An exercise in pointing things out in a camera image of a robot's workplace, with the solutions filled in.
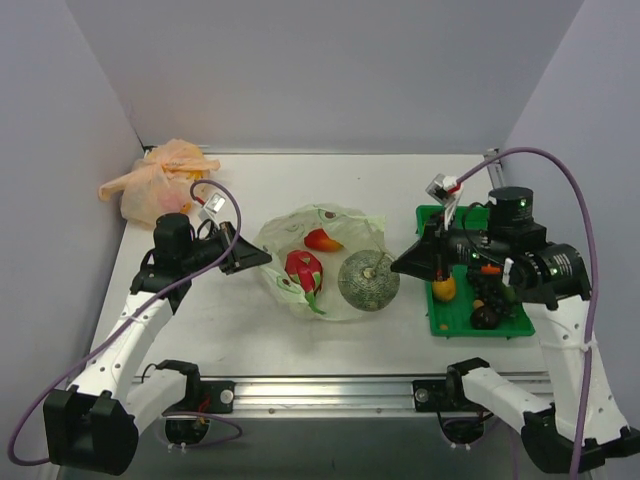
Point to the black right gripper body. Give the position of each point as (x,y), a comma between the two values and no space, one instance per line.
(432,248)

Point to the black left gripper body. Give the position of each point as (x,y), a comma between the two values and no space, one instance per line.
(228,248)

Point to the netted green cantaloupe melon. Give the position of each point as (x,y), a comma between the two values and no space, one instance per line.
(366,281)

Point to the pink dragon fruit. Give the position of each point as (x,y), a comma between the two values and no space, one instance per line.
(305,270)

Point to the pale green plastic bag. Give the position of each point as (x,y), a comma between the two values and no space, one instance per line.
(352,228)

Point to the red orange mango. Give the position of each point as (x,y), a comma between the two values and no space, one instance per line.
(319,240)

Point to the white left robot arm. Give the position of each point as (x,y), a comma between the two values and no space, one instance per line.
(95,423)

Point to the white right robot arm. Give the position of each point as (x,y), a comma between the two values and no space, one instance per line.
(582,426)

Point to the orange filled plastic bag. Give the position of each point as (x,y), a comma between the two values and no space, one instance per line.
(160,182)

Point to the orange tangerine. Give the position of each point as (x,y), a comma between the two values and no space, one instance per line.
(490,270)

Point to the yellow orange lemon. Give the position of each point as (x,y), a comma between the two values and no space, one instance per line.
(444,291)

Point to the dark blue grape bunch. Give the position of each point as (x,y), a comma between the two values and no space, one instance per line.
(489,289)

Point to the green plastic tray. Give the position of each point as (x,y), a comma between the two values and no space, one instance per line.
(452,319)

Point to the dark purple passion fruit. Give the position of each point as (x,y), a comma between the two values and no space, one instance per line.
(484,318)

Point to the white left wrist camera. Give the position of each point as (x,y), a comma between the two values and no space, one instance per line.
(211,207)

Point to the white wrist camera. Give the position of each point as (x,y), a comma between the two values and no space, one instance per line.
(447,191)
(211,207)

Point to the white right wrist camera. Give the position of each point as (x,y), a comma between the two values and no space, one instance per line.
(447,191)

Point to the aluminium right side rail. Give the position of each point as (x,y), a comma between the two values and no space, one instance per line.
(495,169)

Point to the aluminium rail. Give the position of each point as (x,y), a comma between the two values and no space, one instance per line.
(322,397)
(495,169)

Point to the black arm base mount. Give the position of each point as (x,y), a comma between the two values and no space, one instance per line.
(431,395)

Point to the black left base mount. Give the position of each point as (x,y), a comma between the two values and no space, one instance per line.
(205,396)

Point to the aluminium front rail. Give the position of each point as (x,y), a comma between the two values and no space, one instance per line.
(322,397)

